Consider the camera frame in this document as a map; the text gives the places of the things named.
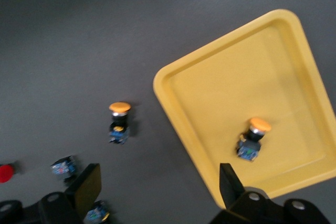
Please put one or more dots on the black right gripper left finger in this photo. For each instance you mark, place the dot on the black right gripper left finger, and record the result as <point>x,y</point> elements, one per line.
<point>86,187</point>

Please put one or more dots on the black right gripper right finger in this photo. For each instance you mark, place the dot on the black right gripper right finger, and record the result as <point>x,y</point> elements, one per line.
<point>229,187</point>

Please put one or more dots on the yellow mushroom push button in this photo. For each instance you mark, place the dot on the yellow mushroom push button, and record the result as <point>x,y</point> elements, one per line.
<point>249,150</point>
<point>118,132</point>

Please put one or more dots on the red mushroom push button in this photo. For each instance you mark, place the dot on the red mushroom push button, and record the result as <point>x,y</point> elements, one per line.
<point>5,173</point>

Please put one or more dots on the green mushroom push button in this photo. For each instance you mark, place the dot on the green mushroom push button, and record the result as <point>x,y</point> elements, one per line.
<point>61,167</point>
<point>95,213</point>

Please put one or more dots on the yellow plastic tray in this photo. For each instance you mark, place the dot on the yellow plastic tray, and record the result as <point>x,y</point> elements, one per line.
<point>236,90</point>

